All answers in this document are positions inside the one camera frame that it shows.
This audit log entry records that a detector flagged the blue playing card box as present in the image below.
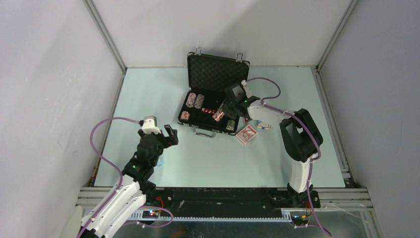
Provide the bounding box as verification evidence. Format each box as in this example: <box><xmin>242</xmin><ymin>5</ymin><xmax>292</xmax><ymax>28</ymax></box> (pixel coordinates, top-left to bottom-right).
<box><xmin>256</xmin><ymin>120</ymin><xmax>271</xmax><ymax>130</ymax></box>

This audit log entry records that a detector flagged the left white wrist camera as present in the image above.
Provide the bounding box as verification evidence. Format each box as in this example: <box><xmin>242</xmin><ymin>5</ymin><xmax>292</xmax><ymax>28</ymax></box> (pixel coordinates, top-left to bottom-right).
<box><xmin>139</xmin><ymin>116</ymin><xmax>161</xmax><ymax>134</ymax></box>

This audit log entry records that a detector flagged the white green chip stack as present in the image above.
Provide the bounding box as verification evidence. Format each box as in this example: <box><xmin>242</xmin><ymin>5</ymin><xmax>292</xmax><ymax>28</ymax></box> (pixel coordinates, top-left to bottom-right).
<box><xmin>226</xmin><ymin>119</ymin><xmax>236</xmax><ymax>131</ymax></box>

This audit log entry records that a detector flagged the black poker set case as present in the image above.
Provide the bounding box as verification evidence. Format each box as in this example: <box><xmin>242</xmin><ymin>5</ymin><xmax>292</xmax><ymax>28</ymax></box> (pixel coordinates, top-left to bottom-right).
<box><xmin>177</xmin><ymin>51</ymin><xmax>250</xmax><ymax>136</ymax></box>

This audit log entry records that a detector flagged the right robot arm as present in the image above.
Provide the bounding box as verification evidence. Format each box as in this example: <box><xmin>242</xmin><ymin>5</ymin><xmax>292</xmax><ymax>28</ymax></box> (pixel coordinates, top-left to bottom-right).
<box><xmin>222</xmin><ymin>82</ymin><xmax>323</xmax><ymax>207</ymax></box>

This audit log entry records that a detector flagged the row of red dice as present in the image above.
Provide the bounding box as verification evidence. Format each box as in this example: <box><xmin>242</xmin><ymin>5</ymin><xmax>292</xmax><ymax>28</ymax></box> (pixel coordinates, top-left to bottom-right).
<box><xmin>201</xmin><ymin>108</ymin><xmax>216</xmax><ymax>115</ymax></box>

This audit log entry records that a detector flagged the red white chip stack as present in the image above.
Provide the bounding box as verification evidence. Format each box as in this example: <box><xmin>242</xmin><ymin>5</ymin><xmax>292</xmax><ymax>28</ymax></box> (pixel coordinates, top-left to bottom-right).
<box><xmin>212</xmin><ymin>110</ymin><xmax>224</xmax><ymax>122</ymax></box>
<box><xmin>179</xmin><ymin>111</ymin><xmax>191</xmax><ymax>120</ymax></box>

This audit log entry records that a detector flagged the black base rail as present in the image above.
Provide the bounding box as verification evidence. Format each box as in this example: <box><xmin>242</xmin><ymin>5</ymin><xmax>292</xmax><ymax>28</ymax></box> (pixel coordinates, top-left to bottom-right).
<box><xmin>146</xmin><ymin>187</ymin><xmax>321</xmax><ymax>219</ymax></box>

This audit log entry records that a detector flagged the red playing card deck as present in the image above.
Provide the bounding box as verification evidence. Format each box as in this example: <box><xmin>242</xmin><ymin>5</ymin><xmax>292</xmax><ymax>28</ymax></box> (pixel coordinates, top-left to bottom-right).
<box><xmin>235</xmin><ymin>124</ymin><xmax>258</xmax><ymax>145</ymax></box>

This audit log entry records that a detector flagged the pink white chip stack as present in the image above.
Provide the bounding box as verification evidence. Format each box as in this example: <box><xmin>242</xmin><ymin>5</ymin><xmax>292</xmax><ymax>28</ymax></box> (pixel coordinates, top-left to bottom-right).
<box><xmin>185</xmin><ymin>92</ymin><xmax>197</xmax><ymax>108</ymax></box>

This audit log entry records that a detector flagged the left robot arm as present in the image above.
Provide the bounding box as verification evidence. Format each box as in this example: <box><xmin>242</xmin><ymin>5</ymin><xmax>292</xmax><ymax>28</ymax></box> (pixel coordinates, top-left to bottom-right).
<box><xmin>77</xmin><ymin>124</ymin><xmax>179</xmax><ymax>238</ymax></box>

